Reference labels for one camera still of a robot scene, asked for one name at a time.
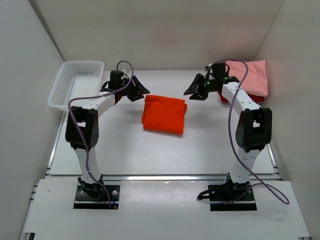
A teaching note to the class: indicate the pink folded t shirt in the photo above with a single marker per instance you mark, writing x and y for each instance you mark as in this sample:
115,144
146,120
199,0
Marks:
256,82

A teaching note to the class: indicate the white plastic mesh basket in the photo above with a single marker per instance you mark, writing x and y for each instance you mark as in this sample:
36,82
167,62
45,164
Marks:
75,79

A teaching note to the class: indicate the red folded t shirt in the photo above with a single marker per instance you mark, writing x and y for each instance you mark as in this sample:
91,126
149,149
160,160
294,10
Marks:
255,98

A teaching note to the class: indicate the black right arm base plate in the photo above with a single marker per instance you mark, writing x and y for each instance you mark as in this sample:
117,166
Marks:
221,199

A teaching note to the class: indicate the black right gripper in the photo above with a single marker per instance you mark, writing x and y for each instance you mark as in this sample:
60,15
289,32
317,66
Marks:
197,95

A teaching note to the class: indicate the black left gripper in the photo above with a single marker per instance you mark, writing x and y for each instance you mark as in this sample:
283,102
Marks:
139,88

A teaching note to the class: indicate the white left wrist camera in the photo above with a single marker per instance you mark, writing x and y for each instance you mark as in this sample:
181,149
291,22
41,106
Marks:
127,73

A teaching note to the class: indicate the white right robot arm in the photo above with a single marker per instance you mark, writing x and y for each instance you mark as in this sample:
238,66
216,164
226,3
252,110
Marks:
254,127

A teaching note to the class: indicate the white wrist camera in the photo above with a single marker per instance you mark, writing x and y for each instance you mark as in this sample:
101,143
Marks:
209,68
127,73

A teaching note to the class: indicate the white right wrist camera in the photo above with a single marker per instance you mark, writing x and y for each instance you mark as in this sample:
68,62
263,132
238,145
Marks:
209,68

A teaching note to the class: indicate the orange t shirt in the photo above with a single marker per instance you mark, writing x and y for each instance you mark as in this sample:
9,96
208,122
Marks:
164,114

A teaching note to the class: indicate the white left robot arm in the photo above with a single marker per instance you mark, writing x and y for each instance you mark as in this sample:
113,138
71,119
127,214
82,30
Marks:
82,130

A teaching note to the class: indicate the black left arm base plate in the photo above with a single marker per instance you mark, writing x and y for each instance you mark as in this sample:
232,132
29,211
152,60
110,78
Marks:
97,202

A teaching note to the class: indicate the aluminium table rail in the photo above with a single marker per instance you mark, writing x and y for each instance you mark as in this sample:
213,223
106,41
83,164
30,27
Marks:
201,177

